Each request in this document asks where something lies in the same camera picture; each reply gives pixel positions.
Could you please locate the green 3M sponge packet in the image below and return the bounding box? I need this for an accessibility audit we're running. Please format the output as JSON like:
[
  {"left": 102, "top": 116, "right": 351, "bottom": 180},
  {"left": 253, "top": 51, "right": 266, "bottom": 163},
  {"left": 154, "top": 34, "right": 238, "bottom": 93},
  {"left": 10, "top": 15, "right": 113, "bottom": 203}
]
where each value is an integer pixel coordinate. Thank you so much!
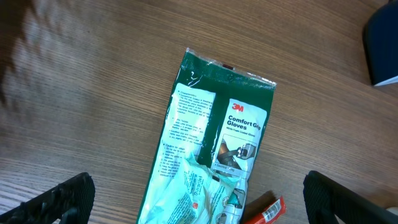
[{"left": 137, "top": 49, "right": 276, "bottom": 223}]

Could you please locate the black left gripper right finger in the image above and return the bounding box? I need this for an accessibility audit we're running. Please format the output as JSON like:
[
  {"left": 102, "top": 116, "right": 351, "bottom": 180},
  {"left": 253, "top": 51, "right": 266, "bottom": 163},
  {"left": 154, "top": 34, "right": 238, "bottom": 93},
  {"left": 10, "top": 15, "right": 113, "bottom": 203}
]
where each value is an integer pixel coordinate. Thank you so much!
[{"left": 303, "top": 170, "right": 397, "bottom": 224}]

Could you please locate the pale green wipes sachet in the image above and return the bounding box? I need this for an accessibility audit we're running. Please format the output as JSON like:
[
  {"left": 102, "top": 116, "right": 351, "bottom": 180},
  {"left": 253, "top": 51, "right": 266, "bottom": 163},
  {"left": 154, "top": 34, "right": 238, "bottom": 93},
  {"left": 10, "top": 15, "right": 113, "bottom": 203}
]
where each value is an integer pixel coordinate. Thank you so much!
[{"left": 142, "top": 155, "right": 239, "bottom": 224}]

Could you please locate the white barcode scanner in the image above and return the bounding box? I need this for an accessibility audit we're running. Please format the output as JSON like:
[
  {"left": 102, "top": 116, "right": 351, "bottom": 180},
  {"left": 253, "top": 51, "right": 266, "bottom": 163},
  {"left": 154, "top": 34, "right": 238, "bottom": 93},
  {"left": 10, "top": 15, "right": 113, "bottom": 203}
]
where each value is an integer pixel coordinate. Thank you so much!
[{"left": 363, "top": 1, "right": 397, "bottom": 86}]

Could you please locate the red coffee stick sachet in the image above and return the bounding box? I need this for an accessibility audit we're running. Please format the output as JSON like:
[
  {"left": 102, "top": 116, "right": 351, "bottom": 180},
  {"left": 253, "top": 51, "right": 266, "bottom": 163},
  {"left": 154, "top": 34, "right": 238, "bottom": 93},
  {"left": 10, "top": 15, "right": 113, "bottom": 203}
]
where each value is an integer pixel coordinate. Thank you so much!
[{"left": 243, "top": 196, "right": 286, "bottom": 224}]

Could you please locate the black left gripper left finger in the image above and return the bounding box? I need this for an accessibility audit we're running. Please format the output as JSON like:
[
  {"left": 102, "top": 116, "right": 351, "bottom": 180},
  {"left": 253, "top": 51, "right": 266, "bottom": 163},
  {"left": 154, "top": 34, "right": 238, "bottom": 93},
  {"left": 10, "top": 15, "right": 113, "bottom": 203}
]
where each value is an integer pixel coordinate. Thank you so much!
[{"left": 1, "top": 172, "right": 95, "bottom": 224}]

